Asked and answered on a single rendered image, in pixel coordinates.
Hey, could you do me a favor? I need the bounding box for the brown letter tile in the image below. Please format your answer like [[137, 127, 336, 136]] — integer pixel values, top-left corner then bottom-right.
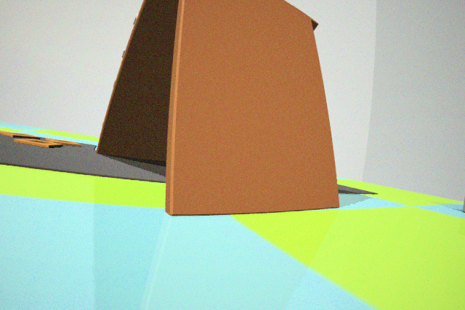
[[45, 139, 81, 147], [0, 131, 40, 139], [15, 139, 63, 148]]

